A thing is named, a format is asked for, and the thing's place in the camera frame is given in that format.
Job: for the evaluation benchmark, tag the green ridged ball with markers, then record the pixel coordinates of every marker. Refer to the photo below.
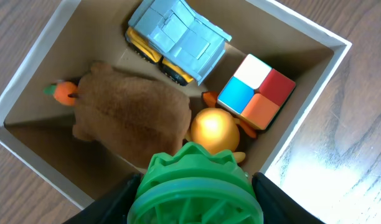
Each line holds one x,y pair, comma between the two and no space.
194,186

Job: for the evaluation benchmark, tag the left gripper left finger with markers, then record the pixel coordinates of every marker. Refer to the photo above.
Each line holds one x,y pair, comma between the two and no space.
113,207

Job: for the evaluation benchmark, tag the brown plush bear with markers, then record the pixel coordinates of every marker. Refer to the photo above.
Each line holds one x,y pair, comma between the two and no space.
133,116

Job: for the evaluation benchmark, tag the multicolour puzzle cube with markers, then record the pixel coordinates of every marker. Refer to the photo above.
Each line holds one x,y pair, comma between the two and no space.
256,92

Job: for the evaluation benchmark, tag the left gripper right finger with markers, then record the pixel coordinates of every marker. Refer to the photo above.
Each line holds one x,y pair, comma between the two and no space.
277,206

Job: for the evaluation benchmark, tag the orange toy duck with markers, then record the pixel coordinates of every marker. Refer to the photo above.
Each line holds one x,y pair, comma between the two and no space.
216,129

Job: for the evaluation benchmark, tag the white cardboard box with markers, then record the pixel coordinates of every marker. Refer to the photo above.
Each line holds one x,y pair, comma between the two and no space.
38,130

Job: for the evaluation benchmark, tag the yellow grey toy truck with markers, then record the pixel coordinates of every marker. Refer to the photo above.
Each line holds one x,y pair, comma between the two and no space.
169,32

